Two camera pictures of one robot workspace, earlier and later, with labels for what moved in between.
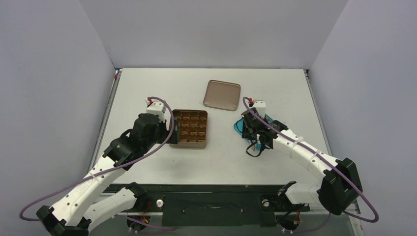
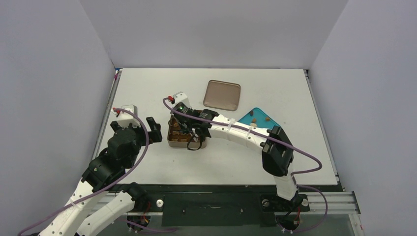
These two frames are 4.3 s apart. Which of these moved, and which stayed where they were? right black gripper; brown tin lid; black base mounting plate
Moved: right black gripper
Stayed: black base mounting plate; brown tin lid
